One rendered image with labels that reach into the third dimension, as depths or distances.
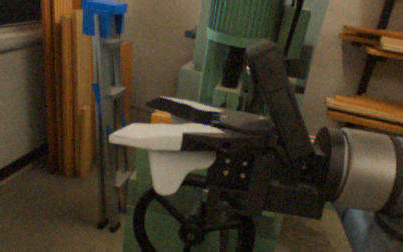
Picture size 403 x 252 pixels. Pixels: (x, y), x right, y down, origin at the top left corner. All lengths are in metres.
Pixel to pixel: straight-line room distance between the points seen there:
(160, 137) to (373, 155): 0.19
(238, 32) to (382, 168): 0.71
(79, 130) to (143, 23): 1.46
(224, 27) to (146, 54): 2.72
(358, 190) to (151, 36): 3.38
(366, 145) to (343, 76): 3.09
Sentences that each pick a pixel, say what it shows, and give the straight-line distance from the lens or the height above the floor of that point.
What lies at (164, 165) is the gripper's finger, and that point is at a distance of 0.32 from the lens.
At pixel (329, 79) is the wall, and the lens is 3.46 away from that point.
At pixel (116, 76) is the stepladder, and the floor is 0.80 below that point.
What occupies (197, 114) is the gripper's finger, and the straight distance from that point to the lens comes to 0.41.
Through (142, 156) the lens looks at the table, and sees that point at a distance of 1.08.
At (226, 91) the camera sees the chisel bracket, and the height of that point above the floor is 1.07.
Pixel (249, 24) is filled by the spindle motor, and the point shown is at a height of 1.26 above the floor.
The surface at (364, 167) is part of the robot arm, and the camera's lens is 0.37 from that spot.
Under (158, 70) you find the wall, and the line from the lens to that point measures 3.71.
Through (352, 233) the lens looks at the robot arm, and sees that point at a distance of 0.50.
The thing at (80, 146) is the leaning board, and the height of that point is 0.21.
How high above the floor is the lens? 1.37
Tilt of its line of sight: 22 degrees down
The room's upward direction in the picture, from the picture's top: 9 degrees clockwise
